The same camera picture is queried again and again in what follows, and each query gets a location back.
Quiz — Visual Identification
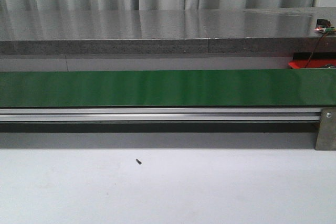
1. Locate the small green circuit board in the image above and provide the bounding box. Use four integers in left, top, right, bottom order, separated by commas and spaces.
315, 18, 335, 34

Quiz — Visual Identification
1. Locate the red black wire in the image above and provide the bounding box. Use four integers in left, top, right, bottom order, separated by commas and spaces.
304, 31, 328, 69

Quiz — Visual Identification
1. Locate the green conveyor belt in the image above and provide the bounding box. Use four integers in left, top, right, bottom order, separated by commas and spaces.
1, 69, 335, 108

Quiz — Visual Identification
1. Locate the red plastic tray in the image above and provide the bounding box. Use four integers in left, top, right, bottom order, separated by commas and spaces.
288, 59, 335, 69

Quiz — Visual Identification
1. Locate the steel conveyor support bracket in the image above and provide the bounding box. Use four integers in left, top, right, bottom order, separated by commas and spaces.
315, 108, 336, 151

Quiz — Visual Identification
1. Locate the grey stone counter shelf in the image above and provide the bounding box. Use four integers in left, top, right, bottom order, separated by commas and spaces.
1, 7, 335, 55

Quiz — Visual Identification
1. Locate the aluminium conveyor side rail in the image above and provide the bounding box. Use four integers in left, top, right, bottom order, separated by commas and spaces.
1, 107, 322, 122

